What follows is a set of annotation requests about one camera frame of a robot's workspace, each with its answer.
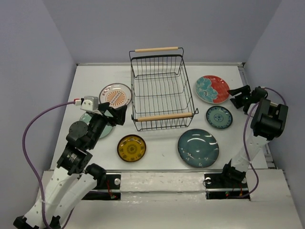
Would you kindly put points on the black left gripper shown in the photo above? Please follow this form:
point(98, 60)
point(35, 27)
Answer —
point(119, 116)

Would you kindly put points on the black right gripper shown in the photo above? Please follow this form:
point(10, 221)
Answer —
point(245, 90)

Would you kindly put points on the red teal flower plate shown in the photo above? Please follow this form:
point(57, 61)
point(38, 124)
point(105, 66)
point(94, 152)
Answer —
point(212, 89)

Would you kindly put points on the small blue floral plate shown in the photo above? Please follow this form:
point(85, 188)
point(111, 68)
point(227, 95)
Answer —
point(219, 117)

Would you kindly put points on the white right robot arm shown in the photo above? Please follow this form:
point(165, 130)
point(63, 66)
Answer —
point(266, 112)

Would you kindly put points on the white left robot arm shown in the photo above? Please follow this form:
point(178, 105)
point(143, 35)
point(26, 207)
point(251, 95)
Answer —
point(73, 176)

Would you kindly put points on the white plate orange sunburst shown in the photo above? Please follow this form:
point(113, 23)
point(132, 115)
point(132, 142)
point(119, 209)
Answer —
point(117, 94)

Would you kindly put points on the pale green plate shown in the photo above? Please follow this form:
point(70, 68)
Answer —
point(86, 119)

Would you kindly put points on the yellow brown rimmed plate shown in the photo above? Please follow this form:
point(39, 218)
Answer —
point(131, 148)

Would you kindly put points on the large dark teal plate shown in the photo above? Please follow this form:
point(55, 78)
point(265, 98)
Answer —
point(198, 148)

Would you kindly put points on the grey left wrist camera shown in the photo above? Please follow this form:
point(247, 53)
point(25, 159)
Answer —
point(90, 103)

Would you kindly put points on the black wire dish rack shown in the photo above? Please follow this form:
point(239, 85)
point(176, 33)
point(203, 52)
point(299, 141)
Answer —
point(161, 92)

